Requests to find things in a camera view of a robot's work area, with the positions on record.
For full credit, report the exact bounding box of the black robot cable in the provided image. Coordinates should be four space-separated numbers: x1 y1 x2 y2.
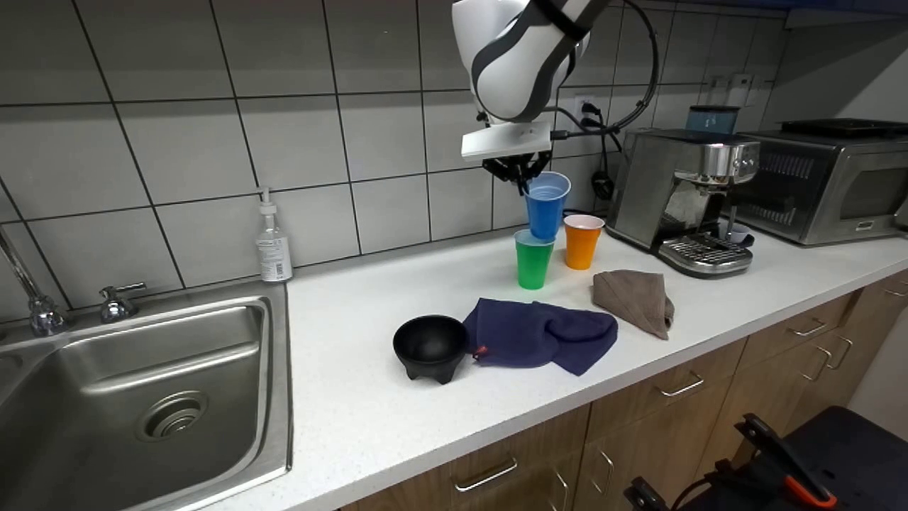
548 0 663 136

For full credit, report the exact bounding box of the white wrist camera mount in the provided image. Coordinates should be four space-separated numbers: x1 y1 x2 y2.
458 122 554 163

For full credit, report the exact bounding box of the chrome faucet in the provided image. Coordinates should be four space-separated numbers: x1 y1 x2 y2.
0 230 67 340

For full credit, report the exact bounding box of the stainless steel microwave oven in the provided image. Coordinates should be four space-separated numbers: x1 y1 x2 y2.
734 117 908 249

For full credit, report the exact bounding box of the black cart with orange clamp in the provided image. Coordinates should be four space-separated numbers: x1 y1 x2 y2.
620 406 908 511

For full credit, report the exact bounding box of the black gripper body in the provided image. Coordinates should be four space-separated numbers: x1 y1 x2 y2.
480 154 549 183

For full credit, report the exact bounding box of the navy blue cloth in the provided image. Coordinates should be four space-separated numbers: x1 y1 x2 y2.
463 295 620 379

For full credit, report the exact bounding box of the brown cloth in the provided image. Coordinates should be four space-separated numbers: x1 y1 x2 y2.
589 266 678 340

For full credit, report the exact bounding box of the black coffee grinder blue hopper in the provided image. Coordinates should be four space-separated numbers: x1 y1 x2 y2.
684 102 742 136

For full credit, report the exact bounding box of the black power plug cable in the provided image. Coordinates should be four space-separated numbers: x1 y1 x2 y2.
579 99 626 204

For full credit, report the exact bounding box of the clear soap pump bottle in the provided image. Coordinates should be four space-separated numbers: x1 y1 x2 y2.
253 184 295 288

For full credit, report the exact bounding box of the stainless steel sink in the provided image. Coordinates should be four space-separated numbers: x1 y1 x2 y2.
0 281 295 511

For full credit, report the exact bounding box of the orange plastic cup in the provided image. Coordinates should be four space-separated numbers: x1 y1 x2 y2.
561 213 607 272

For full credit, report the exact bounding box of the stainless steel espresso machine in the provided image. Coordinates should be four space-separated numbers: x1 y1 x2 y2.
607 129 762 279

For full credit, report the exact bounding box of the black footed bowl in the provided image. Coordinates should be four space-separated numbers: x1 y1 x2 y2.
390 312 474 387

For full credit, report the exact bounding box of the chrome faucet handle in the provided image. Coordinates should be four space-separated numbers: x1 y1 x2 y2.
97 281 151 323

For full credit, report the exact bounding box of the blue plastic cup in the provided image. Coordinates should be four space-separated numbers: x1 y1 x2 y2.
522 169 572 241

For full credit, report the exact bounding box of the green plastic cup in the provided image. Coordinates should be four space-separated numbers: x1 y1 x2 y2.
512 228 559 292

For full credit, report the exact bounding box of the wooden cabinet front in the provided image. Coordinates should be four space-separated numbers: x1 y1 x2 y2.
336 266 908 511

